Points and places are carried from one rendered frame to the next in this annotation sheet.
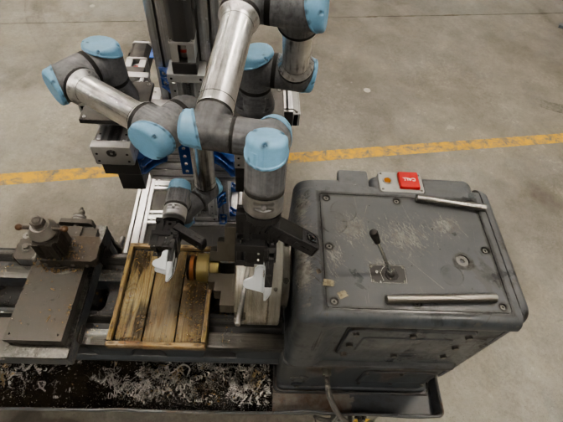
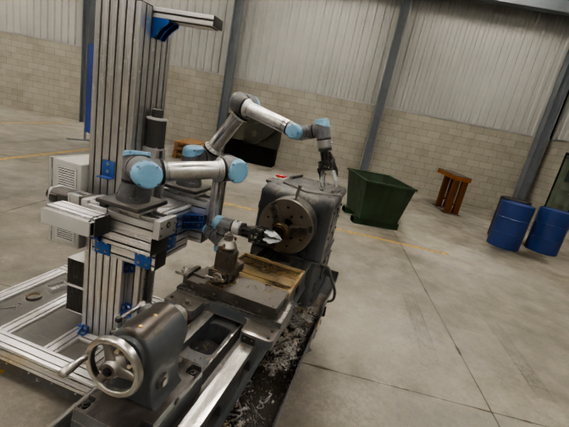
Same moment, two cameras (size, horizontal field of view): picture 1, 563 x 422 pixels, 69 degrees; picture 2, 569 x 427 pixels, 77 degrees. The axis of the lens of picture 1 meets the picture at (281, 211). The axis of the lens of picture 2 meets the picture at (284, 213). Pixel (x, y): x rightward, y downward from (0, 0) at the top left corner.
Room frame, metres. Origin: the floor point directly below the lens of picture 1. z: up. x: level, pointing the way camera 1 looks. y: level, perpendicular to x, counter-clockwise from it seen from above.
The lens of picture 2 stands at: (-0.08, 1.88, 1.68)
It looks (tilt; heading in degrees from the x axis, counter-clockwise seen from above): 16 degrees down; 290
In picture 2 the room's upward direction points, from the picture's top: 12 degrees clockwise
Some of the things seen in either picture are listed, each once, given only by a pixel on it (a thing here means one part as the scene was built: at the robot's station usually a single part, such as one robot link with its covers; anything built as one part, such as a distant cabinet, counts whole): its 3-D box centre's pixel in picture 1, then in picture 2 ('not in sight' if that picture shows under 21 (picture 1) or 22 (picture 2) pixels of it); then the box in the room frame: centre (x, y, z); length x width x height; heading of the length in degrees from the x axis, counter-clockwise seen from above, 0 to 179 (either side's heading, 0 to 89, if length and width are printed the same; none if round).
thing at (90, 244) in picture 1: (68, 252); (225, 271); (0.58, 0.66, 0.99); 0.20 x 0.10 x 0.05; 96
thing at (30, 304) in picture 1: (57, 276); (234, 288); (0.52, 0.68, 0.95); 0.43 x 0.17 x 0.05; 6
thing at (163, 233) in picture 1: (167, 236); (251, 232); (0.64, 0.34, 1.07); 0.12 x 0.09 x 0.08; 6
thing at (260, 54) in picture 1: (257, 67); (192, 157); (1.20, 0.14, 1.33); 0.13 x 0.12 x 0.14; 88
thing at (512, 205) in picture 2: not in sight; (510, 224); (-1.79, -6.09, 0.44); 0.59 x 0.59 x 0.88
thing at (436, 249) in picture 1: (384, 272); (301, 213); (0.62, -0.34, 1.06); 0.59 x 0.48 x 0.39; 96
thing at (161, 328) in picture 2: not in sight; (148, 360); (0.44, 1.25, 1.01); 0.30 x 0.20 x 0.29; 96
